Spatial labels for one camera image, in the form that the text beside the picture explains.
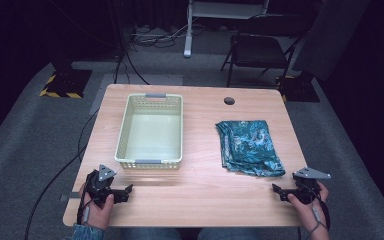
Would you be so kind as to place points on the grey leaning panel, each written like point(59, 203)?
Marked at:
point(330, 36)

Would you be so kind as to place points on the pale green plastic basket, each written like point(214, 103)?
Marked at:
point(151, 136)

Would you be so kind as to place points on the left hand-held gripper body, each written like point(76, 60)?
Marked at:
point(97, 185)

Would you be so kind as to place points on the person's right hand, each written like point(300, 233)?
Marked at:
point(313, 213)

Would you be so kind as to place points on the black folding chair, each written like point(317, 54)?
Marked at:
point(258, 50)

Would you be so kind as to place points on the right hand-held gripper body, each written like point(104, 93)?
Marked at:
point(305, 191)

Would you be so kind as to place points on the black yellow striped stand base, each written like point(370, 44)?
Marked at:
point(298, 88)
point(68, 83)

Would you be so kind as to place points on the teal patterned cloth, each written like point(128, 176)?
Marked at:
point(250, 146)

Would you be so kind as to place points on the white metal stand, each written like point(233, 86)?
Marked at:
point(188, 36)

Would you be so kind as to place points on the person's left hand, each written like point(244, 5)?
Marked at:
point(96, 213)

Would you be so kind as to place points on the grey tab at table edge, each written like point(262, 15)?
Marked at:
point(68, 197)

